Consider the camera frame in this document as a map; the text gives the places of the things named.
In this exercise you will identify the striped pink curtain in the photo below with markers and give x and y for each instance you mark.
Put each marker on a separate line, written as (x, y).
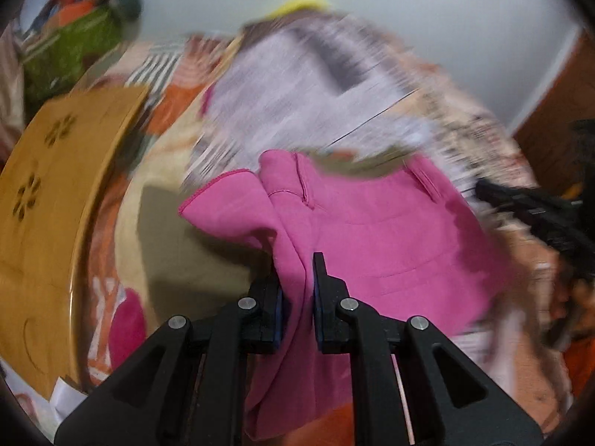
(9, 79)

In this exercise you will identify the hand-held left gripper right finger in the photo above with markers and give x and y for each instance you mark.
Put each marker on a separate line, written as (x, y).
(317, 309)

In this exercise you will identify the wooden board with flower cutouts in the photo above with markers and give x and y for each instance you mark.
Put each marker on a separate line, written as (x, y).
(60, 195)

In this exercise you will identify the orange packet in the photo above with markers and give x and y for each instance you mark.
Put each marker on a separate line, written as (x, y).
(76, 9)

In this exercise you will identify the pink pants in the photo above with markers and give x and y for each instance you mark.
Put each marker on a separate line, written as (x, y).
(395, 241)

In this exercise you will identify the white patterned cloth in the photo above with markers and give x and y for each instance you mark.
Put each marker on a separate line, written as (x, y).
(65, 395)

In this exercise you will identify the yellow plastic object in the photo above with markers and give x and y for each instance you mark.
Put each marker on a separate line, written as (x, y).
(302, 2)

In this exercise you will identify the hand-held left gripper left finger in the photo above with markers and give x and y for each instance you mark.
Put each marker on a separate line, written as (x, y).
(277, 316)

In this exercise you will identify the printed blanket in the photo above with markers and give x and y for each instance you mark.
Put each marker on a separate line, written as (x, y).
(302, 93)

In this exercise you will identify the green box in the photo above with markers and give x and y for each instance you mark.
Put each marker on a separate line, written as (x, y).
(74, 42)

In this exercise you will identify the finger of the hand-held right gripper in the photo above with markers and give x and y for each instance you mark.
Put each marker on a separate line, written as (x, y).
(525, 204)

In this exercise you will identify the wooden door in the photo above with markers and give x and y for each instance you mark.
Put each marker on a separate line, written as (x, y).
(558, 111)

